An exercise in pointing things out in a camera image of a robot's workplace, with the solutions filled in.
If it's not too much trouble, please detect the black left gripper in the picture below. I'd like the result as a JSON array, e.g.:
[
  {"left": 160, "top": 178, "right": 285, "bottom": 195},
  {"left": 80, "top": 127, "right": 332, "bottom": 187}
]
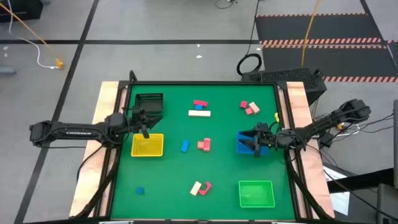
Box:
[{"left": 131, "top": 105, "right": 164, "bottom": 139}]

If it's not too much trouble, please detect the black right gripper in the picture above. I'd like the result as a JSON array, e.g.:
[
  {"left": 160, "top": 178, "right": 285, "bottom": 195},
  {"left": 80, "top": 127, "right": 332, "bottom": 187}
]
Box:
[{"left": 239, "top": 122, "right": 277, "bottom": 159}]

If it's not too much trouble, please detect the blue plastic basket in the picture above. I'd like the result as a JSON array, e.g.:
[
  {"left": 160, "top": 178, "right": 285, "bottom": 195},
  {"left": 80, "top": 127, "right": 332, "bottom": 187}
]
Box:
[{"left": 235, "top": 130, "right": 270, "bottom": 156}]

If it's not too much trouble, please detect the yellow plastic basket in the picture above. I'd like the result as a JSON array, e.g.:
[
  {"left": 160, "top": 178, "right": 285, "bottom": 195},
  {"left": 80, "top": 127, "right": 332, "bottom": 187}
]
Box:
[{"left": 130, "top": 133, "right": 165, "bottom": 158}]

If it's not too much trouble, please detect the long natural wood block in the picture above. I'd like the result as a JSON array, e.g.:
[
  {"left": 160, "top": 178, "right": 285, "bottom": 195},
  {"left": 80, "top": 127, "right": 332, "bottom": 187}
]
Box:
[{"left": 188, "top": 110, "right": 211, "bottom": 118}]

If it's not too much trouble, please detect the black plastic basket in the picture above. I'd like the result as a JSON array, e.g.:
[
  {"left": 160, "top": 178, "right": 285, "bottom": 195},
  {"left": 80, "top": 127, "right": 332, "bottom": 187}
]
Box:
[{"left": 134, "top": 92, "right": 164, "bottom": 114}]

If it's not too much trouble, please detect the green table mat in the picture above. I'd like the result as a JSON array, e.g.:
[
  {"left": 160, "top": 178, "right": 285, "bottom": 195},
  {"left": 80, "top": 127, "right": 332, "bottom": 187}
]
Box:
[{"left": 110, "top": 83, "right": 297, "bottom": 220}]

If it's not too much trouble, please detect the green plastic basket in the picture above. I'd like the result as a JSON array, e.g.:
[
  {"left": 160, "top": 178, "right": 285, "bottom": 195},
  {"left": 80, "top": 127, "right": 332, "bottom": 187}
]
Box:
[{"left": 238, "top": 180, "right": 276, "bottom": 208}]

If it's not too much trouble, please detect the red arch block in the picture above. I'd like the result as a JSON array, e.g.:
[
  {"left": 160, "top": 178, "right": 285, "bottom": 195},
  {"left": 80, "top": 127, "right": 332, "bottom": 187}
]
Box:
[{"left": 198, "top": 181, "right": 213, "bottom": 197}]

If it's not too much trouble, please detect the black perforated computer case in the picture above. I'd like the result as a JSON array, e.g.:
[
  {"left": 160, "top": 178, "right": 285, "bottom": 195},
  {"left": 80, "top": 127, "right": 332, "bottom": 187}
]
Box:
[{"left": 241, "top": 67, "right": 328, "bottom": 106}]

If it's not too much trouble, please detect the black power adapter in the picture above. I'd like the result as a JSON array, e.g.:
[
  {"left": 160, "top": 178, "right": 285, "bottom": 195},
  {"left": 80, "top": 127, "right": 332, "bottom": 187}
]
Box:
[{"left": 320, "top": 132, "right": 334, "bottom": 149}]

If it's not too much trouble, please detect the white paper sheet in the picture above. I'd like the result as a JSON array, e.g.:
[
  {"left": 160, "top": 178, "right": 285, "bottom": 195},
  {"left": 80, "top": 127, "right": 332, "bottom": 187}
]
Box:
[{"left": 323, "top": 166, "right": 351, "bottom": 216}]

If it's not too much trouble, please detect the black floor mat striped edge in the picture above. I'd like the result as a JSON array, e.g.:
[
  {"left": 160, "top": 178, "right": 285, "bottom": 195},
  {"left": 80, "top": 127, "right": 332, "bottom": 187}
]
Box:
[
  {"left": 260, "top": 39, "right": 398, "bottom": 83},
  {"left": 254, "top": 12, "right": 384, "bottom": 44}
]

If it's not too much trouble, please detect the black beam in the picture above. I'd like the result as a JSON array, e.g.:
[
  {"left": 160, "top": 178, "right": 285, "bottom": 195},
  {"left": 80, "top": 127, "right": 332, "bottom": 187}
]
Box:
[{"left": 326, "top": 167, "right": 395, "bottom": 194}]

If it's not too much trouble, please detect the dark grey box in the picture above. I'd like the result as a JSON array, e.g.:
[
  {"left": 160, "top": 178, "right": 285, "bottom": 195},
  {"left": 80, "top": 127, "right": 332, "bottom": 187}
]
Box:
[{"left": 375, "top": 182, "right": 398, "bottom": 224}]

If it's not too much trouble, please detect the black box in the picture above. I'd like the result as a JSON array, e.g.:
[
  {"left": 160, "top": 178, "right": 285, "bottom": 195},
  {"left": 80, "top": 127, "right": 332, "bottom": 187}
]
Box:
[{"left": 0, "top": 0, "right": 44, "bottom": 23}]

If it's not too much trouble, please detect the black aluminium table frame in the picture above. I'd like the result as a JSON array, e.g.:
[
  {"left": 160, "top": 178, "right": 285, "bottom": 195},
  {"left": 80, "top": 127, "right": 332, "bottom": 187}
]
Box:
[{"left": 74, "top": 70, "right": 335, "bottom": 224}]

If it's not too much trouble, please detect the black coiled cable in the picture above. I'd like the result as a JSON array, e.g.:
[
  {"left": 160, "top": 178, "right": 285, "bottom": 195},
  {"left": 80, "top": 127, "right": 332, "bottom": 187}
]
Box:
[{"left": 236, "top": 0, "right": 264, "bottom": 77}]

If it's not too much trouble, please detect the orange cable with yellow plug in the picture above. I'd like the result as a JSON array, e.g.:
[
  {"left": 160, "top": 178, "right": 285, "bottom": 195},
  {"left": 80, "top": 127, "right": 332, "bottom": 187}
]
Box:
[{"left": 0, "top": 1, "right": 65, "bottom": 70}]

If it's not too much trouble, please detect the white cable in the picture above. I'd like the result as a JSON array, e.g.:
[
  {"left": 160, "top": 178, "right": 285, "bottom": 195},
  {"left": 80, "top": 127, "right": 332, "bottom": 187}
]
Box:
[{"left": 7, "top": 0, "right": 58, "bottom": 70}]

